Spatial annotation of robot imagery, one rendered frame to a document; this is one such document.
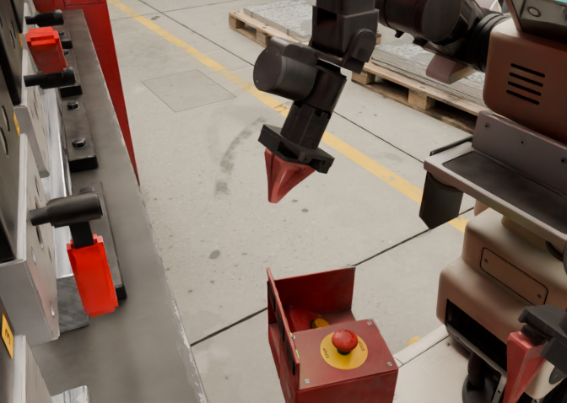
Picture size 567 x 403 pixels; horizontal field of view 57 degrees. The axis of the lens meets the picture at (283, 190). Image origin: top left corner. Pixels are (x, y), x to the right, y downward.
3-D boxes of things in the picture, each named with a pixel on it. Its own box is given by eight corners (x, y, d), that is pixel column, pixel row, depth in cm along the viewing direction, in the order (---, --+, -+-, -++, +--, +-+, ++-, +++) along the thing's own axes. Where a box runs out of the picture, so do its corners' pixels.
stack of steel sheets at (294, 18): (365, 29, 430) (366, 23, 427) (301, 42, 403) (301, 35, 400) (299, 3, 500) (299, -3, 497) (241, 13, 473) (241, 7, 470)
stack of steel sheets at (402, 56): (555, 86, 330) (561, 68, 324) (496, 112, 298) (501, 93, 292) (429, 45, 397) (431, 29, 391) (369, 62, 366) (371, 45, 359)
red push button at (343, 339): (360, 360, 79) (362, 344, 77) (335, 365, 79) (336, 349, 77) (351, 340, 83) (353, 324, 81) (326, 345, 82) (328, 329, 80)
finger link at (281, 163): (263, 208, 73) (288, 147, 70) (237, 185, 78) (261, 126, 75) (298, 212, 77) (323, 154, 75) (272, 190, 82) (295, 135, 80)
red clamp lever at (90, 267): (126, 314, 37) (99, 199, 31) (64, 330, 35) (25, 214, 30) (122, 296, 38) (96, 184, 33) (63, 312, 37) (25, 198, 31)
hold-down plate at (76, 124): (99, 167, 107) (95, 154, 105) (71, 173, 105) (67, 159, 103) (86, 110, 130) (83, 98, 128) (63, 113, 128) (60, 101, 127)
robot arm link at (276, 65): (381, 34, 67) (339, 18, 73) (318, 4, 59) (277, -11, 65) (342, 120, 70) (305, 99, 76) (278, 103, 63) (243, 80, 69)
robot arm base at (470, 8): (510, 18, 78) (448, 2, 86) (489, -10, 72) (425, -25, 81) (477, 70, 80) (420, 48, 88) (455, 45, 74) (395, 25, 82)
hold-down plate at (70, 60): (83, 94, 138) (80, 83, 136) (61, 98, 136) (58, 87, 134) (75, 58, 161) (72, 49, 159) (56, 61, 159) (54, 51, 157)
